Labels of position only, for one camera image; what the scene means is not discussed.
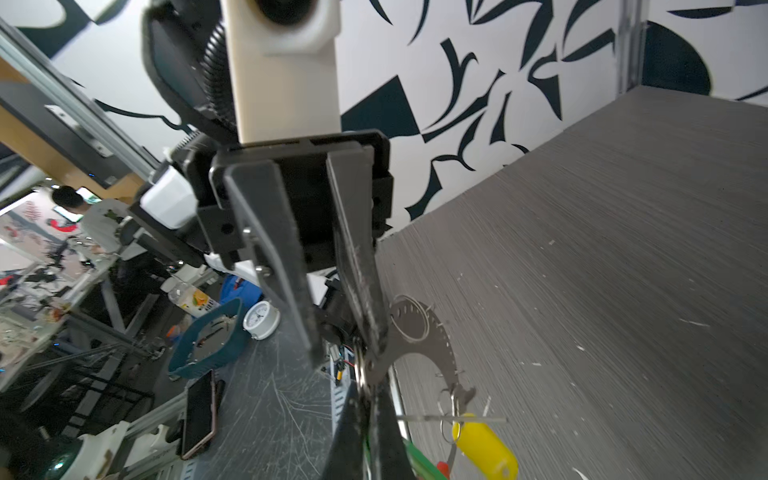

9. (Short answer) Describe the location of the plastic drink bottle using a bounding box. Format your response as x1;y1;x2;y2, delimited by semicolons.
168;282;220;319

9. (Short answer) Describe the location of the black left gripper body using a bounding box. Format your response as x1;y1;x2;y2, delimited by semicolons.
182;130;393;270

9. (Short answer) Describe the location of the white round clock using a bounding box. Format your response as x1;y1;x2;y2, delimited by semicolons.
243;300;281;341

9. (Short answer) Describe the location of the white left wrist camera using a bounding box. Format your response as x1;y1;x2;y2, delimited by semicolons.
221;1;342;144

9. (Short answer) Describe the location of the silver metal keyring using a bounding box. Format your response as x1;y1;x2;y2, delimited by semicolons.
395;386;508;448

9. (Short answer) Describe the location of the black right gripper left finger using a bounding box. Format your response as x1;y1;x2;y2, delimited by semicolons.
320;384;363;480

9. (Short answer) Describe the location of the black corrugated cable conduit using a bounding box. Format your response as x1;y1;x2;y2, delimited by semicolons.
200;23;238;130

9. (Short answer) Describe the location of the black smartphone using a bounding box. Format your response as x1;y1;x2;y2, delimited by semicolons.
181;370;217;460

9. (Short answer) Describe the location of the yellow plastic key tag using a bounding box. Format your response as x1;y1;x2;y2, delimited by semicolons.
452;414;519;480

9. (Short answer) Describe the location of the green plastic key tag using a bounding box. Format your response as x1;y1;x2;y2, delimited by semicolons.
403;439;447;480

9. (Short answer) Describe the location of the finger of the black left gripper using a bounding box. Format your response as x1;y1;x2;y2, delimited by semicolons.
326;146;388;354
223;160;325;368

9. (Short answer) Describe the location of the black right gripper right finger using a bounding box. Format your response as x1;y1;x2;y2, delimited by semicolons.
368;383;415;480

